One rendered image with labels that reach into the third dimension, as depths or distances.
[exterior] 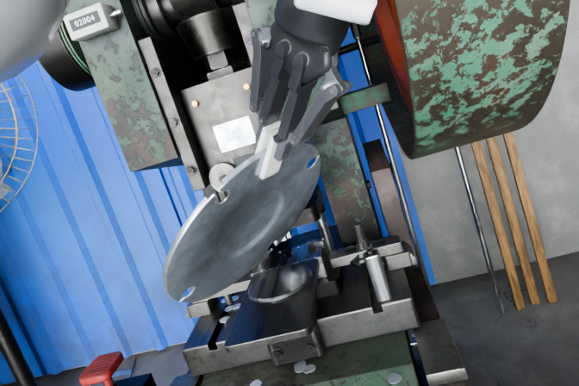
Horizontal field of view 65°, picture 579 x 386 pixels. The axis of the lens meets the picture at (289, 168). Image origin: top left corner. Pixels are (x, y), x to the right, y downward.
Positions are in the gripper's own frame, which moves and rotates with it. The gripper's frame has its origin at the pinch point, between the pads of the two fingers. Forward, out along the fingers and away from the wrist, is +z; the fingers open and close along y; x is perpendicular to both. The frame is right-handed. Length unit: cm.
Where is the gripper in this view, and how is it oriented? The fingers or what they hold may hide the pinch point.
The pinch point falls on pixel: (270, 150)
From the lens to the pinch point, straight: 56.2
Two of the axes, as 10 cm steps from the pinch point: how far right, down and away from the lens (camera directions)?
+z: -2.6, 7.2, 6.5
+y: -7.0, -6.0, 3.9
